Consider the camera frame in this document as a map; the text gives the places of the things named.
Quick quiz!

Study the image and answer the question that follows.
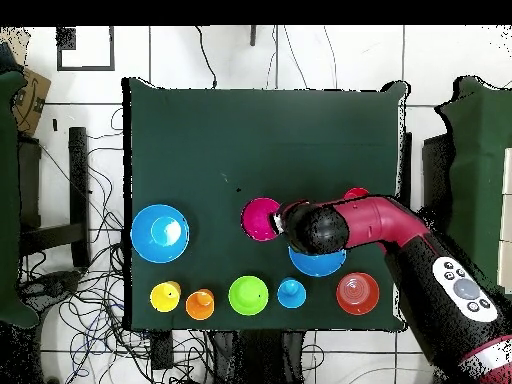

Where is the pink bowl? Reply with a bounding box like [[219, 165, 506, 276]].
[[240, 196, 282, 243]]

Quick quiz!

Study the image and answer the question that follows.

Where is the red cup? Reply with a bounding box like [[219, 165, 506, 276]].
[[342, 186, 370, 201]]

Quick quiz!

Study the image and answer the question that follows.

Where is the dark green tablecloth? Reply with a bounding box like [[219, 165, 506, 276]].
[[121, 76, 409, 334]]

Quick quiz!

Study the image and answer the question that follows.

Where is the large blue bowl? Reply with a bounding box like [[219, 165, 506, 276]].
[[288, 245, 348, 278], [130, 203, 191, 264]]

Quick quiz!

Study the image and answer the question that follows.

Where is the green bowl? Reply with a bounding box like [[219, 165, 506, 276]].
[[228, 274, 270, 317]]

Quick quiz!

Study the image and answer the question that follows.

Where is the blue cup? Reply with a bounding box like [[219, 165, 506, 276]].
[[276, 277, 308, 310]]

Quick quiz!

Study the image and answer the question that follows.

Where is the light orange cup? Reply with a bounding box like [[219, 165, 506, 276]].
[[184, 288, 216, 322]]

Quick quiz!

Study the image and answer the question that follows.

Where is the yellow cup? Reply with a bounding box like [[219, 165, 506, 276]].
[[148, 280, 182, 314]]

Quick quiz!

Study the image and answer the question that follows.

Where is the orange bowl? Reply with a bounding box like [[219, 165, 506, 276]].
[[335, 272, 381, 316]]

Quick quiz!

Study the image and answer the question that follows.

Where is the black power strip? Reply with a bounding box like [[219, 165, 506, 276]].
[[150, 330, 176, 372]]

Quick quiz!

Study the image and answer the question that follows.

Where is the black metal stand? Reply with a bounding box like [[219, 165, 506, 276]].
[[17, 126, 91, 269], [399, 130, 455, 217]]

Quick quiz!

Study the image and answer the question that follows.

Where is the green cloth side table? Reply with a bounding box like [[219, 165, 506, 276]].
[[435, 75, 512, 297], [0, 70, 39, 329]]

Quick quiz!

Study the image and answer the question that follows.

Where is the cardboard box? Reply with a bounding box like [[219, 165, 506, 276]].
[[10, 66, 52, 138]]

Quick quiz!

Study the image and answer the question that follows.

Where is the white box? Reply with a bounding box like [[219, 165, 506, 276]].
[[496, 146, 512, 295]]

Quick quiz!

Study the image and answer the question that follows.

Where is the black cable with plug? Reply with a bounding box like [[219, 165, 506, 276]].
[[194, 25, 219, 90]]

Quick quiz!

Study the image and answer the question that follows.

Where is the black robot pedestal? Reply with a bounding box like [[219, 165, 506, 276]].
[[207, 329, 307, 384]]

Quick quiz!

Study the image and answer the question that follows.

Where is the grey pedestal foot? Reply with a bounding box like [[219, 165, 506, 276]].
[[19, 270, 83, 307]]

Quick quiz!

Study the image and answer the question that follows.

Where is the black square floor frame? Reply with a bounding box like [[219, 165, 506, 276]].
[[56, 25, 116, 72]]

